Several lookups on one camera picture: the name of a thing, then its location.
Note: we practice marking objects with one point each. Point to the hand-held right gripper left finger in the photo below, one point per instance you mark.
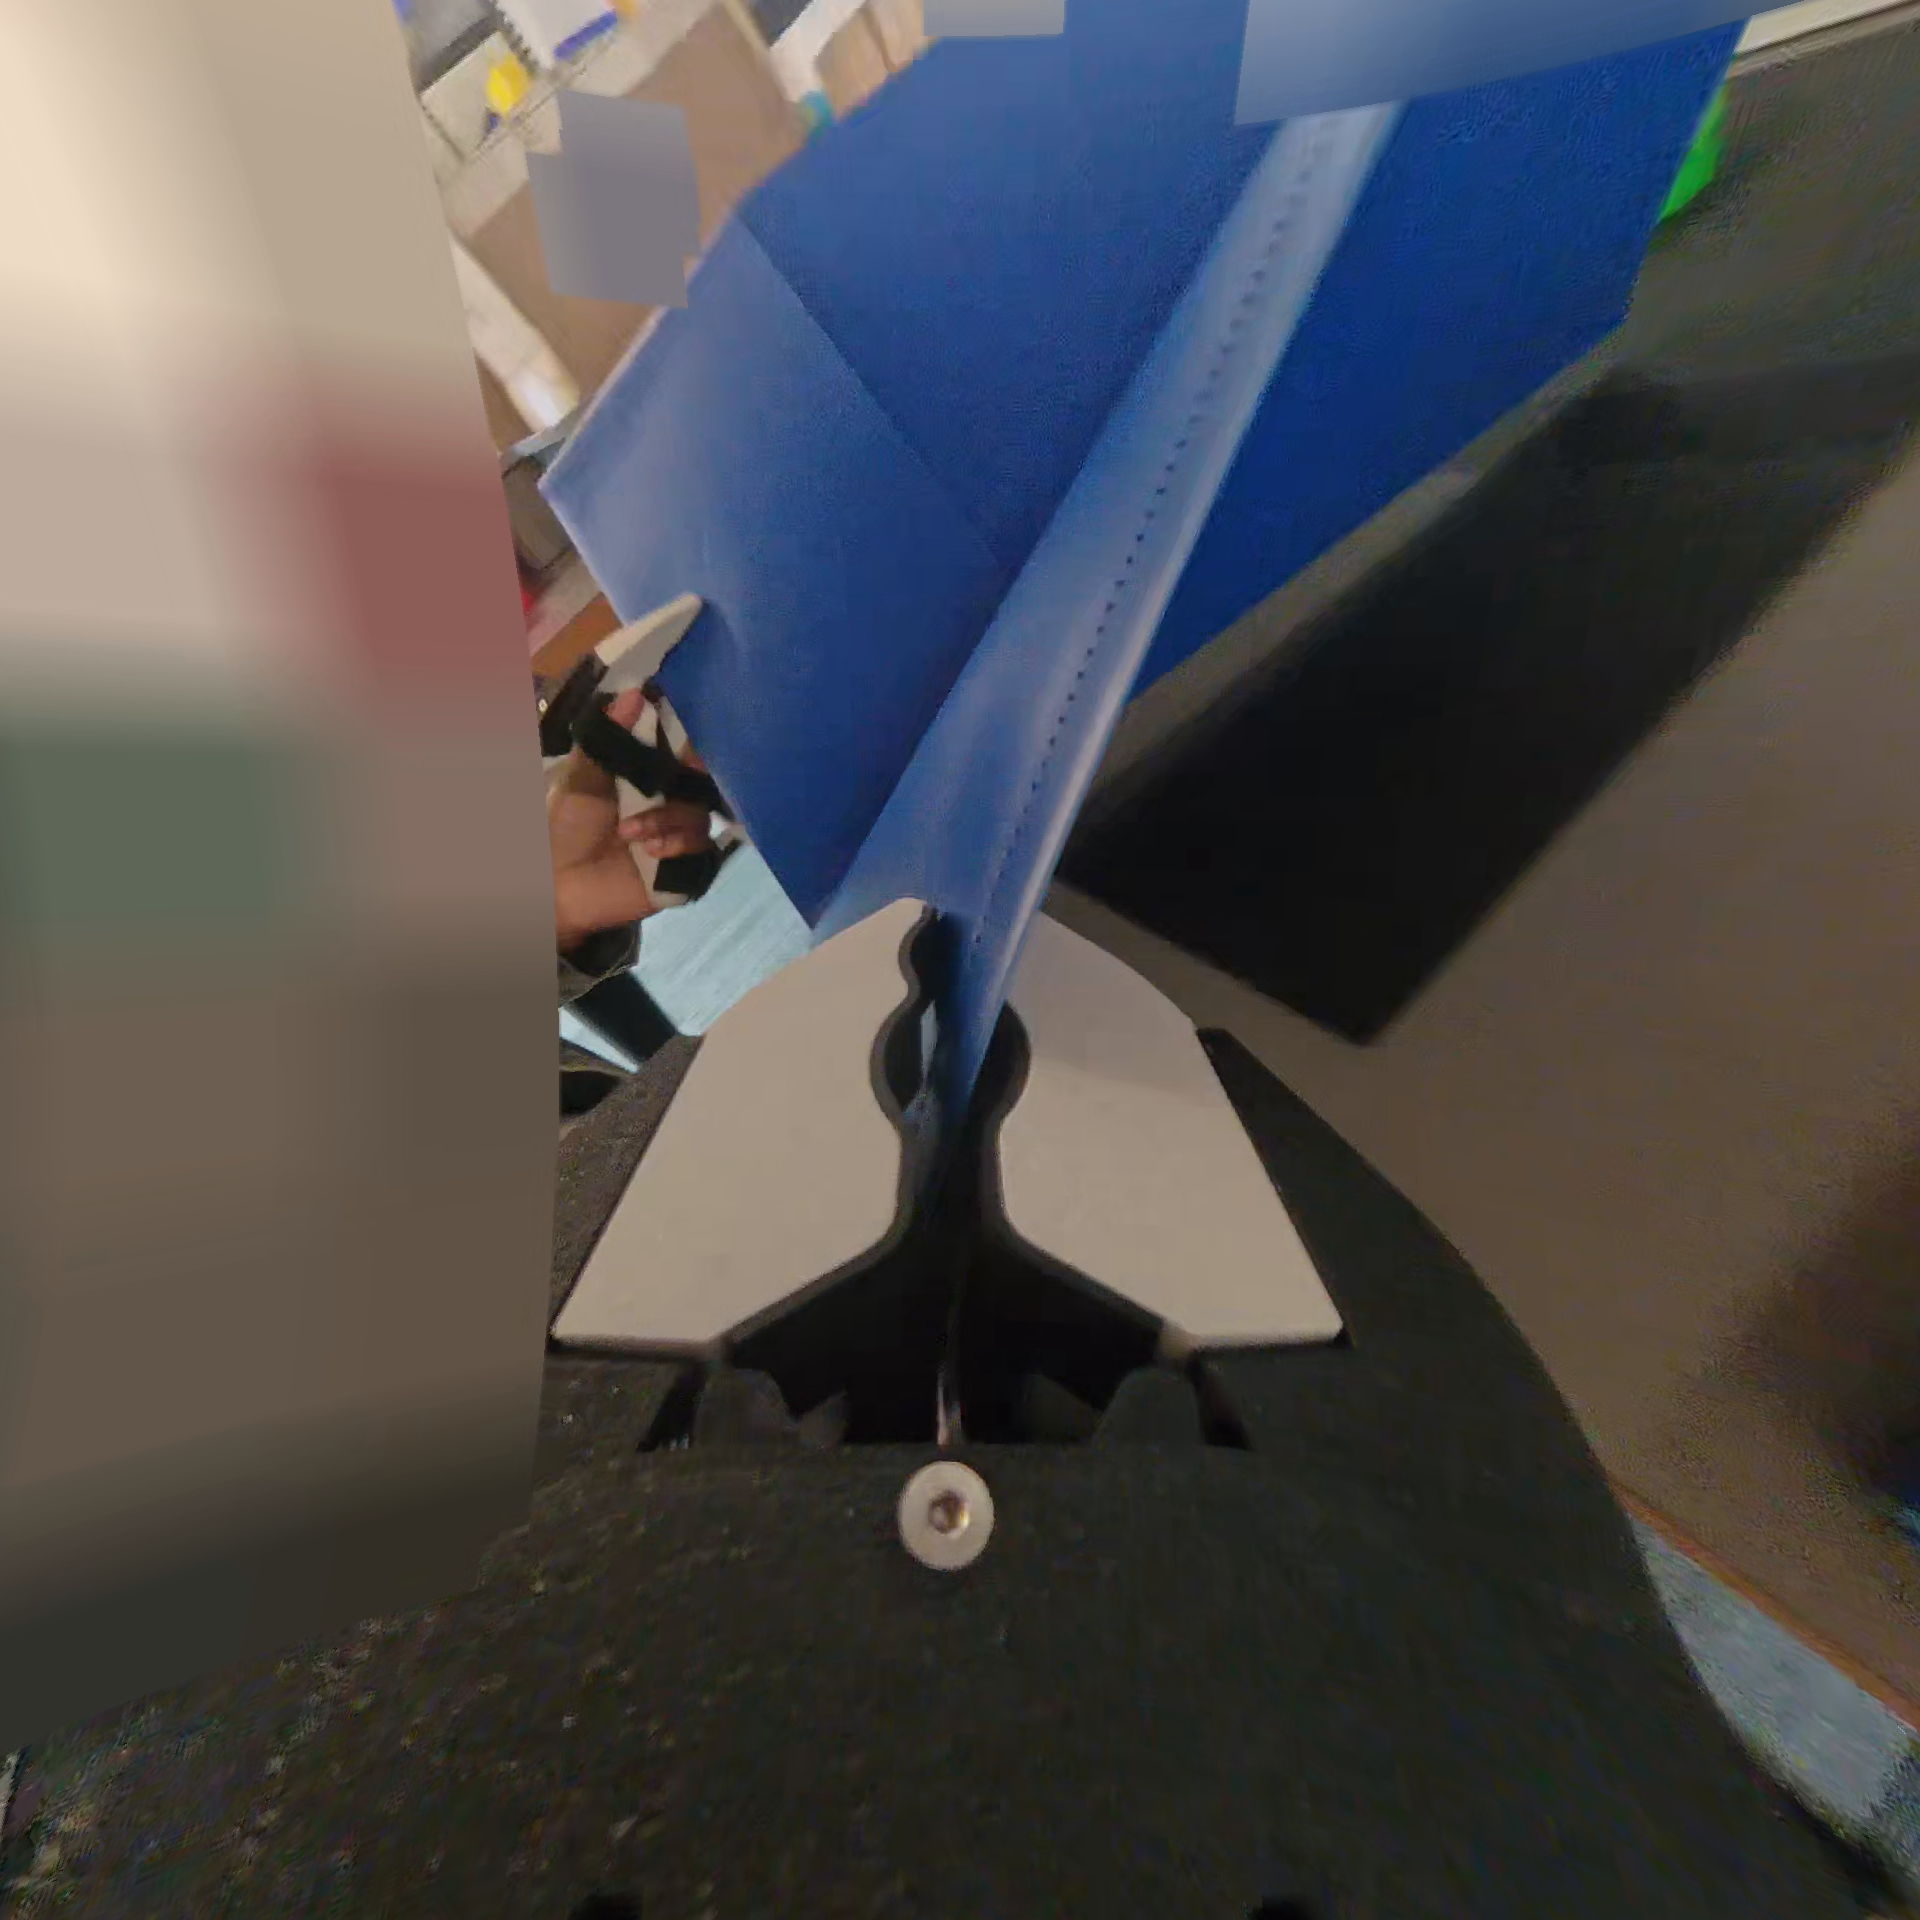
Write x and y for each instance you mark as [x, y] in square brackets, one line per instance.
[750, 1171]

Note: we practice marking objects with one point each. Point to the green object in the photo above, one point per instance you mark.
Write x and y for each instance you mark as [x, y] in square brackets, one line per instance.
[1699, 150]

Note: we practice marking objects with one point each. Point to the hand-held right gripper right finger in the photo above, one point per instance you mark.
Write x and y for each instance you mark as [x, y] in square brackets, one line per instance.
[1141, 1171]

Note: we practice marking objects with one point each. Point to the blue cloth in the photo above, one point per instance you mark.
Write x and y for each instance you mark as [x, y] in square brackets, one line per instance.
[962, 420]

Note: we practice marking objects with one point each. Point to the person's left hand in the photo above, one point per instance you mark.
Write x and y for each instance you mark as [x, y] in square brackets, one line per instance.
[592, 877]

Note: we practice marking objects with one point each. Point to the cardboard box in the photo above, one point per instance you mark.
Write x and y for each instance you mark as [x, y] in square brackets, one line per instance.
[750, 90]

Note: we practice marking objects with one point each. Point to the yellow object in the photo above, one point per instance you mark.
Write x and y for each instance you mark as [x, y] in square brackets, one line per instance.
[506, 87]

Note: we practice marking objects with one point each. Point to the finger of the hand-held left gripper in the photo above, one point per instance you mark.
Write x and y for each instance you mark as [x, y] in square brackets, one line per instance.
[643, 647]

